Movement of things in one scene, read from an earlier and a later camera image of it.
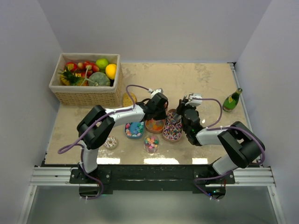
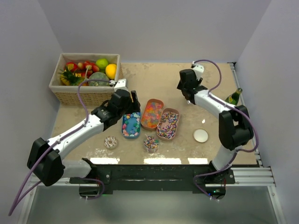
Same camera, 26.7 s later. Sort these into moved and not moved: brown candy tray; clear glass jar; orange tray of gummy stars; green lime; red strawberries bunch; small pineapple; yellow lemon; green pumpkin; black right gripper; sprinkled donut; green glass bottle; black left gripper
Moved: black right gripper; orange tray of gummy stars; black left gripper; brown candy tray
Not moved: green lime; sprinkled donut; clear glass jar; red strawberries bunch; green pumpkin; small pineapple; yellow lemon; green glass bottle
